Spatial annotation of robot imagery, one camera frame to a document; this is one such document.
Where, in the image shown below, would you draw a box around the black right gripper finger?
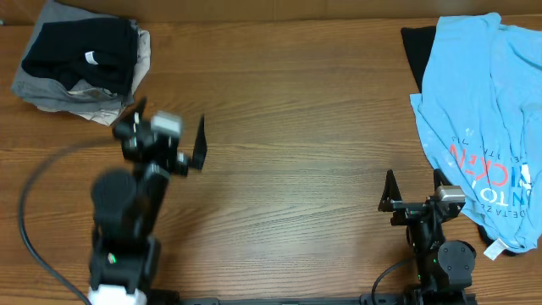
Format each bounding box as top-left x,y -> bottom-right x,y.
378,169 -> 402,212
434,169 -> 451,189

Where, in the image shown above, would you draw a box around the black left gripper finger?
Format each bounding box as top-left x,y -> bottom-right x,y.
191,116 -> 207,170
126,97 -> 147,125

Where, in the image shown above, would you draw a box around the black t-shirt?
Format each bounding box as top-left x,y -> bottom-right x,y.
22,18 -> 138,95

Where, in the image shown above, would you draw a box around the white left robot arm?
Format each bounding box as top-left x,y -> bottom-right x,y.
87,100 -> 207,305

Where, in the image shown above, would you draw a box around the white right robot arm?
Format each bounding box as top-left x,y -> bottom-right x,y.
370,169 -> 478,305

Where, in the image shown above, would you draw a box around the beige folded garment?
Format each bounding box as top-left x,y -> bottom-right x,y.
33,26 -> 151,125

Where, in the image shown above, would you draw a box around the light blue t-shirt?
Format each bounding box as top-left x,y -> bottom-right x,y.
410,13 -> 541,258

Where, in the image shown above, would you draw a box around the grey folded trousers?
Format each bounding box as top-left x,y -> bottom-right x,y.
12,1 -> 137,104

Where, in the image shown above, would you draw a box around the black garment under blue shirt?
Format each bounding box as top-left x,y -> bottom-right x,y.
401,26 -> 436,92

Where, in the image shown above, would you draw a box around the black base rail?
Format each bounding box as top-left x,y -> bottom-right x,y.
147,287 -> 479,305

